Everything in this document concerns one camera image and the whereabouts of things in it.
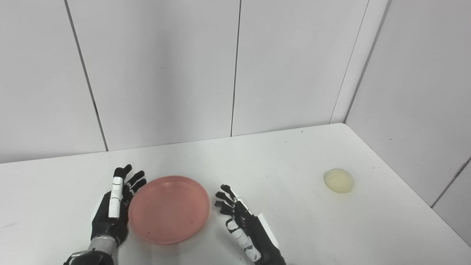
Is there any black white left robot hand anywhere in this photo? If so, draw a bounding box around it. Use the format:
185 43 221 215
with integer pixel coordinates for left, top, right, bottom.
91 164 147 248

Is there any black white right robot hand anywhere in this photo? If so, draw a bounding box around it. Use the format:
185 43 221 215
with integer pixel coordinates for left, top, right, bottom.
215 184 287 265

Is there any pink round plate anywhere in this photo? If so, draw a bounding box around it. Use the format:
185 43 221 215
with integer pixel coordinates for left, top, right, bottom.
128 176 211 245

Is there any pale yellow steamed bun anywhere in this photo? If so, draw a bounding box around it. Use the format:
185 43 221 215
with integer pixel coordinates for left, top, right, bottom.
323 168 355 194

